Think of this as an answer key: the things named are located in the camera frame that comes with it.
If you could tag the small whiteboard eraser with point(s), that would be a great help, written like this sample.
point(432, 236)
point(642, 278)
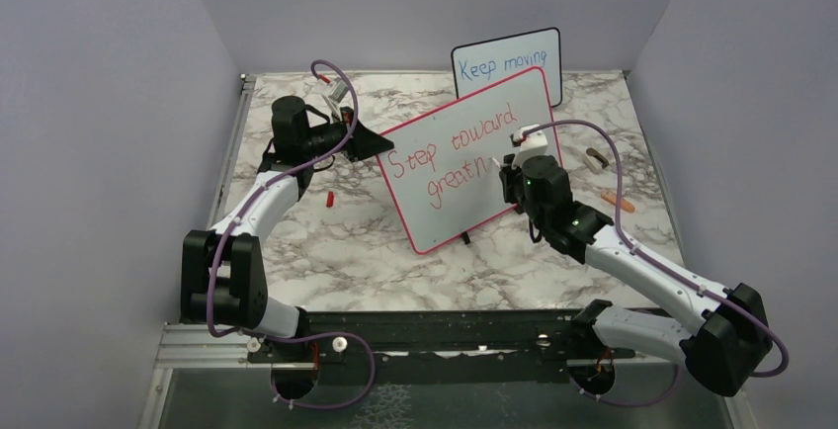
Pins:
point(595, 160)

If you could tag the red framed whiteboard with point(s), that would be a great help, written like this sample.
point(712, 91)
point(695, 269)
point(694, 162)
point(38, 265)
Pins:
point(440, 174)

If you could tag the black framed written whiteboard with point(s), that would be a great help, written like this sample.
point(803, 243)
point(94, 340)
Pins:
point(476, 65)

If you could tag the orange rubber piece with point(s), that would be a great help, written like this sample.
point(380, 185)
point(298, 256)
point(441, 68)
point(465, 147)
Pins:
point(611, 197)

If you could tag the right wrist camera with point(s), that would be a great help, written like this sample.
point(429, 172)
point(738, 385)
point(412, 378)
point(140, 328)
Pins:
point(527, 144)

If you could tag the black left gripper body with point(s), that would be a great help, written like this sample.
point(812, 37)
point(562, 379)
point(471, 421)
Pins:
point(324, 137)

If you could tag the black aluminium base frame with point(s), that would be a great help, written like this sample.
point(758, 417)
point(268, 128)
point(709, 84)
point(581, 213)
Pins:
point(421, 369)

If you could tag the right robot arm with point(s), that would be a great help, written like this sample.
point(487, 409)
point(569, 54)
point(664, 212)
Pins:
point(719, 335)

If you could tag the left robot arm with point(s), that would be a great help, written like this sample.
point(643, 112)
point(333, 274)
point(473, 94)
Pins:
point(223, 280)

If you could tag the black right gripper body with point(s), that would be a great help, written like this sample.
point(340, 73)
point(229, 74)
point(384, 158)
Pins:
point(514, 182)

